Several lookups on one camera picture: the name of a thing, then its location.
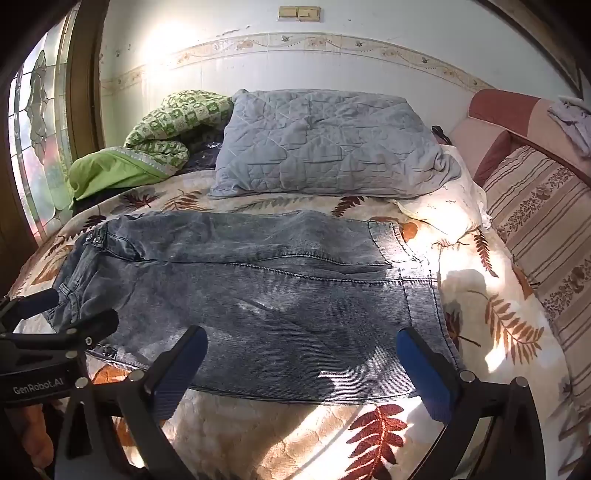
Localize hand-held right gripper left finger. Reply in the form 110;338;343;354
48;325;208;480

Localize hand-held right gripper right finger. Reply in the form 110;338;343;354
396;326;549;480

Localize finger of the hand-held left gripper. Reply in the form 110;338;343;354
0;308;120;357
0;288;61;334

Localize grey-blue denim pants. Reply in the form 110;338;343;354
46;210;465;407

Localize leaf-print fleece blanket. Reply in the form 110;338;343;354
9;168;583;480

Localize plain green cloth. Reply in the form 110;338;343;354
68;145;176;204

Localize stained glass window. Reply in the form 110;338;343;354
7;9;82;241

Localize striped brown cushion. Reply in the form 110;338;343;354
480;145;591;418

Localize dark purple cloth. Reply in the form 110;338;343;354
186;128;228;171

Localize grey quilted pillow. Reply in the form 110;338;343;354
209;89;462;200

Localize pink and red headboard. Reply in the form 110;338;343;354
450;89;591;186

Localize white crumpled cloth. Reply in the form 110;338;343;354
547;95;591;156

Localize wooden window frame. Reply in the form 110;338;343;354
68;0;110;163

